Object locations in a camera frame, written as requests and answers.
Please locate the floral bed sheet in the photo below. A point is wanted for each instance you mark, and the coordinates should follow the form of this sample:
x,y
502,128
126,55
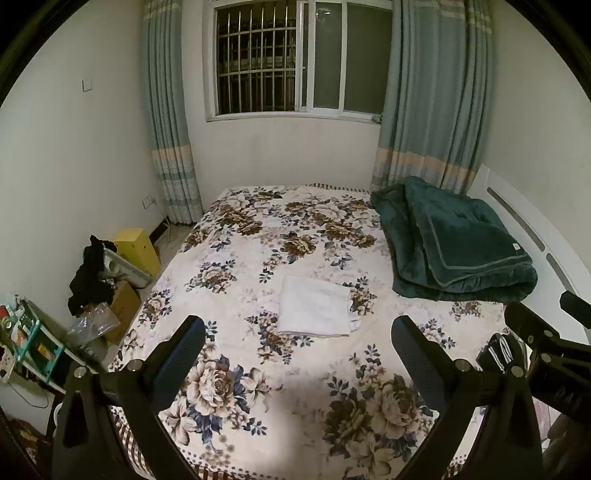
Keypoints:
x,y
298,377

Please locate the white wall switch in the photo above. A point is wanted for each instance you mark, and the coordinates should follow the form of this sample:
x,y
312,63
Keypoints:
x,y
86,85

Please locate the white knitted small garment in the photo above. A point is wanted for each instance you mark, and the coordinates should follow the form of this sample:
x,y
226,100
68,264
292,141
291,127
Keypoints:
x,y
316,308

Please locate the brown cardboard box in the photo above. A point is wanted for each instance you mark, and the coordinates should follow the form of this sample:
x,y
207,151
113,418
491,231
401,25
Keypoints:
x,y
124,306

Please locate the left teal striped curtain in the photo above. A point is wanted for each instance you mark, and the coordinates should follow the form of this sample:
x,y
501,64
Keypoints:
x,y
165,111

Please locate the patterned floor rug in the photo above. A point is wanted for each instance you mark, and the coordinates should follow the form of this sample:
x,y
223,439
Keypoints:
x,y
25,453

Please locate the black clothes pile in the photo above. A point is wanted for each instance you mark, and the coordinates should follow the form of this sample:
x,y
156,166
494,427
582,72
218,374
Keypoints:
x,y
89,287

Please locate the white wall socket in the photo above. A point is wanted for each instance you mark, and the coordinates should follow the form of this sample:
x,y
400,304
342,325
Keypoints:
x,y
147,201

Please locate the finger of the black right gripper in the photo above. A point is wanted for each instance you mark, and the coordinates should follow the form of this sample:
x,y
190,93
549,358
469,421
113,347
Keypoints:
x,y
576,307
559,372

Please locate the yellow box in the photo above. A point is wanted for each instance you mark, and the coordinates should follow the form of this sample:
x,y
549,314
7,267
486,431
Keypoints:
x,y
134,245

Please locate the clear plastic bag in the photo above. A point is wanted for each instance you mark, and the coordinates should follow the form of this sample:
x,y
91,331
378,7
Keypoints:
x,y
92,325

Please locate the green shelf rack with items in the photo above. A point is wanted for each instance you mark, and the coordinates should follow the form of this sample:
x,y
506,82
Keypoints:
x,y
34,346

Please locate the window with metal bars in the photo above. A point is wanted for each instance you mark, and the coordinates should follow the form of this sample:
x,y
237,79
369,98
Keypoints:
x,y
321,59

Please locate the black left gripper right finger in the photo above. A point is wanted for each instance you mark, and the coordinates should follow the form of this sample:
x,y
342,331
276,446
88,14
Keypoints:
x,y
491,414

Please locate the dark green folded blanket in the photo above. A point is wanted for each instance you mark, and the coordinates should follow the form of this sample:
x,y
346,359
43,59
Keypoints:
x,y
450,247

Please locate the teal striped curtain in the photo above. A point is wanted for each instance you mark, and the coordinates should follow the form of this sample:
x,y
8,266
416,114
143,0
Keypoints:
x,y
437,97
165,111

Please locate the right teal striped curtain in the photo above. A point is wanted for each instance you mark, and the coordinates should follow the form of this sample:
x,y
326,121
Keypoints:
x,y
437,97

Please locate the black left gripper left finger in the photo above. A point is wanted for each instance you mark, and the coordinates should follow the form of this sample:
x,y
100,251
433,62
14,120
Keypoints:
x,y
86,445

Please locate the white headboard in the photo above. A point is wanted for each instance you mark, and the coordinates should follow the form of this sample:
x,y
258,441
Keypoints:
x,y
559,268

